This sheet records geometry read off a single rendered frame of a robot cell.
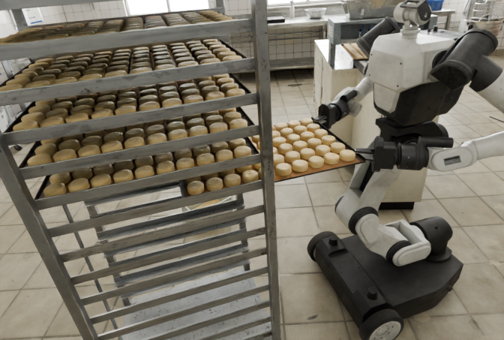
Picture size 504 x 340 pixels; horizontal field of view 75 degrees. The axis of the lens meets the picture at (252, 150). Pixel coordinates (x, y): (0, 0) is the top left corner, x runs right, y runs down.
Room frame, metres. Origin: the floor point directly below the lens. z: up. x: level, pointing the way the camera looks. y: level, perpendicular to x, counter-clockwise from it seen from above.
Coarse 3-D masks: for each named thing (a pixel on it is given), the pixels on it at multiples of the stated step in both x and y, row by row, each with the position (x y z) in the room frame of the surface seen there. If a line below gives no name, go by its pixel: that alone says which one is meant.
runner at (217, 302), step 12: (252, 288) 0.82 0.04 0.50; (264, 288) 0.81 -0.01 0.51; (216, 300) 0.76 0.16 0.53; (228, 300) 0.77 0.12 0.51; (180, 312) 0.73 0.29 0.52; (192, 312) 0.74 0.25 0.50; (132, 324) 0.71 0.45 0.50; (144, 324) 0.70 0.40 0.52; (156, 324) 0.71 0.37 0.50; (108, 336) 0.67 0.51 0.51
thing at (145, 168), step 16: (208, 144) 0.95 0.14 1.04; (224, 144) 0.90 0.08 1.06; (240, 144) 0.90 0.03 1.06; (128, 160) 0.84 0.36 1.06; (144, 160) 0.84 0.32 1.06; (160, 160) 0.83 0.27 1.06; (176, 160) 0.86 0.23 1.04; (192, 160) 0.82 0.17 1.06; (208, 160) 0.81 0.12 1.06; (224, 160) 0.82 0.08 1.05; (64, 176) 0.78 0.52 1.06; (80, 176) 0.78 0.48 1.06; (96, 176) 0.76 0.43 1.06; (112, 176) 0.79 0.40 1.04; (128, 176) 0.75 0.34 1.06; (144, 176) 0.76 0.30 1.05; (48, 192) 0.70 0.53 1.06; (64, 192) 0.72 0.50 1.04
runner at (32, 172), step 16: (240, 128) 0.80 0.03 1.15; (256, 128) 0.81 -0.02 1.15; (160, 144) 0.75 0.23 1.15; (176, 144) 0.76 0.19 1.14; (192, 144) 0.77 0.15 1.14; (64, 160) 0.69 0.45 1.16; (80, 160) 0.70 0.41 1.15; (96, 160) 0.71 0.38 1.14; (112, 160) 0.71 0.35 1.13; (32, 176) 0.67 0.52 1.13
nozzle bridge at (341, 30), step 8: (432, 16) 2.43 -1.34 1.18; (328, 24) 2.74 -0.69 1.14; (336, 24) 2.49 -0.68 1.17; (344, 24) 2.48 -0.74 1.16; (352, 24) 2.48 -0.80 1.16; (360, 24) 2.55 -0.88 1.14; (368, 24) 2.55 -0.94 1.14; (376, 24) 2.54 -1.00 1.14; (400, 24) 2.52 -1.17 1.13; (424, 24) 2.50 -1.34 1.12; (432, 24) 2.42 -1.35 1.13; (328, 32) 2.72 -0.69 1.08; (336, 32) 2.49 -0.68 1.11; (344, 32) 2.57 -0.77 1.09; (352, 32) 2.56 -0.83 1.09; (336, 40) 2.49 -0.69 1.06; (344, 40) 2.52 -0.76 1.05; (352, 40) 2.51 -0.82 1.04; (328, 48) 2.69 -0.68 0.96; (328, 56) 2.67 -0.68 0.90
